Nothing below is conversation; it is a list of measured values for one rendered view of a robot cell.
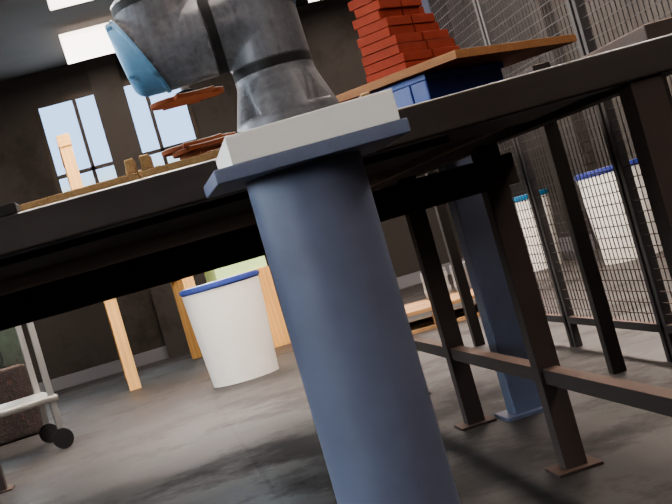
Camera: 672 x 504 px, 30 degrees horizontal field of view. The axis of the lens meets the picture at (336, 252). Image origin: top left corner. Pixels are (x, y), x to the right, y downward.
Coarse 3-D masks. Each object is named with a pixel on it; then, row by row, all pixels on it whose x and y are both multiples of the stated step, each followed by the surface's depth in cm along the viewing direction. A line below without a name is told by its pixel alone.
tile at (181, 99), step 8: (208, 88) 222; (216, 88) 225; (176, 96) 220; (184, 96) 221; (192, 96) 223; (200, 96) 226; (208, 96) 229; (152, 104) 223; (160, 104) 222; (168, 104) 224; (176, 104) 227; (184, 104) 230
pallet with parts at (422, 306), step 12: (420, 276) 834; (468, 276) 825; (456, 288) 830; (456, 300) 773; (408, 312) 778; (420, 312) 775; (432, 312) 783; (456, 312) 837; (420, 324) 807; (432, 324) 783
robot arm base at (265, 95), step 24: (240, 72) 175; (264, 72) 173; (288, 72) 173; (312, 72) 176; (240, 96) 176; (264, 96) 173; (288, 96) 172; (312, 96) 175; (240, 120) 176; (264, 120) 172
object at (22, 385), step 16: (0, 336) 838; (16, 336) 842; (0, 352) 838; (16, 352) 841; (0, 368) 845; (16, 368) 825; (0, 384) 819; (16, 384) 824; (0, 400) 818; (16, 416) 822; (32, 416) 826; (0, 432) 816; (16, 432) 821; (32, 432) 825
